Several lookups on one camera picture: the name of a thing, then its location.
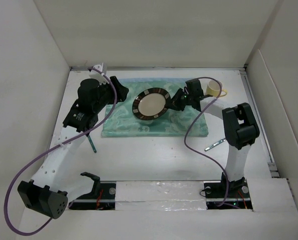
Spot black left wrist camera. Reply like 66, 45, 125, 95
78, 78, 99, 112

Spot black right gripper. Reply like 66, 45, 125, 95
164, 87, 193, 111

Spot dark rimmed cream plate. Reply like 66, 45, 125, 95
132, 87, 171, 121

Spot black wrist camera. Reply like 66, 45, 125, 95
186, 78, 204, 98
78, 78, 99, 112

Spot green handled silver fork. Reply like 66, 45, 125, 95
204, 138, 226, 152

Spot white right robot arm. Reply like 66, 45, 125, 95
165, 89, 259, 197

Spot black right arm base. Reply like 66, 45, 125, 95
200, 178, 253, 210

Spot green handled steak knife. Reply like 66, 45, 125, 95
87, 134, 97, 153

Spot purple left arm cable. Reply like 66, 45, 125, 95
4, 66, 119, 236

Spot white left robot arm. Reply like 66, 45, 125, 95
18, 68, 129, 219

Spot green patterned cloth placemat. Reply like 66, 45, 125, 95
101, 77, 199, 138

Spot yellow ceramic mug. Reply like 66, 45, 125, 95
206, 80, 227, 98

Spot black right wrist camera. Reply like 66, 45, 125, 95
186, 78, 204, 98

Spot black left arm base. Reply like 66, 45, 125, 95
68, 181, 117, 211

